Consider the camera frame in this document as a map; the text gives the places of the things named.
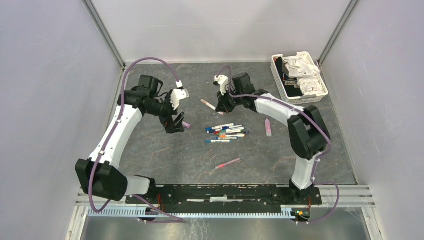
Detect crumpled white cloth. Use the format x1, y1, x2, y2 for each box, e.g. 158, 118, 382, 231
282, 51, 325, 96

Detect blue cap marker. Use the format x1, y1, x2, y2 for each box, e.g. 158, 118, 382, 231
205, 123, 235, 133
204, 139, 232, 143

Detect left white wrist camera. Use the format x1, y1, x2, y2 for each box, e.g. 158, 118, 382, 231
170, 88, 190, 111

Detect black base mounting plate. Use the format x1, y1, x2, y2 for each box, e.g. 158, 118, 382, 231
144, 184, 323, 214

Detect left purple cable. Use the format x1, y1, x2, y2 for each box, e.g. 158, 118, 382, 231
87, 57, 186, 224

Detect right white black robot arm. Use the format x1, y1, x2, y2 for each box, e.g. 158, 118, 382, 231
213, 73, 331, 204

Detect green cap marker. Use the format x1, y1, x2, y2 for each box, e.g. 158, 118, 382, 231
216, 127, 245, 134

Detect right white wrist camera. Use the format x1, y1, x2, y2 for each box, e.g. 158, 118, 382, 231
213, 74, 229, 96

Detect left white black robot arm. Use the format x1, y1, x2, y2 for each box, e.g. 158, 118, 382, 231
75, 75, 189, 204

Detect white slotted cable duct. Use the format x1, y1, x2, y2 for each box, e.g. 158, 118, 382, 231
86, 205, 294, 219

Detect purple highlighter cap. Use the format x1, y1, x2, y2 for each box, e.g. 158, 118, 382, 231
182, 121, 192, 129

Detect blue cap marker back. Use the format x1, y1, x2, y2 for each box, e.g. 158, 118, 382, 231
205, 123, 235, 133

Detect orange cap marker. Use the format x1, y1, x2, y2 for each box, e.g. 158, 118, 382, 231
218, 133, 246, 138

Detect purple cable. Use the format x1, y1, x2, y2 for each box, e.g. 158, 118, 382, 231
87, 57, 186, 224
216, 65, 340, 224

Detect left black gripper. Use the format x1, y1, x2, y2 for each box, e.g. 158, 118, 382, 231
146, 90, 186, 134

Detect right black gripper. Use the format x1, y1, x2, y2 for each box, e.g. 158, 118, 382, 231
216, 86, 243, 115

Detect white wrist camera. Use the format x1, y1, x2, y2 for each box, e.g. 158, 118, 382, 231
213, 74, 229, 96
170, 88, 190, 111

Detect red thin pen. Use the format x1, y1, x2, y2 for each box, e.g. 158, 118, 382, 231
215, 158, 241, 169

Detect pink highlighter pen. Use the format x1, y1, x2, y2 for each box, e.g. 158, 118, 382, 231
264, 118, 272, 137

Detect blue cap marker front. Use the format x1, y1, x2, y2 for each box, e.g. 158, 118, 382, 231
204, 139, 232, 143

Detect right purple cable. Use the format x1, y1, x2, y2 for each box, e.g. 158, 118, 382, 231
216, 65, 340, 224

